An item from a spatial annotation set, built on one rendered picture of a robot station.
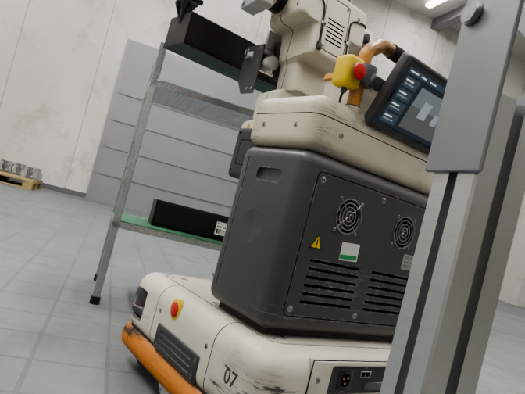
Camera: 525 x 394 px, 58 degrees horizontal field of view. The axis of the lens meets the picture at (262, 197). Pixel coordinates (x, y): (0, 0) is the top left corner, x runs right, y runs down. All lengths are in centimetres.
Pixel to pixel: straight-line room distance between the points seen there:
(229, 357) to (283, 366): 12
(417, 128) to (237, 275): 56
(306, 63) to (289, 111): 44
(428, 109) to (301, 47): 47
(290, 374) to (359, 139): 52
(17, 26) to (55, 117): 146
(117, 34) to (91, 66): 68
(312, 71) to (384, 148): 46
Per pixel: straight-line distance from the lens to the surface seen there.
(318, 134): 101
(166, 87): 204
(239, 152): 133
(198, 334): 114
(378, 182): 116
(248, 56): 159
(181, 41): 171
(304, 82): 149
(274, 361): 97
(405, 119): 117
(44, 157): 828
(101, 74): 836
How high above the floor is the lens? 54
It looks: 2 degrees up
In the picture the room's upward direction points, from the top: 15 degrees clockwise
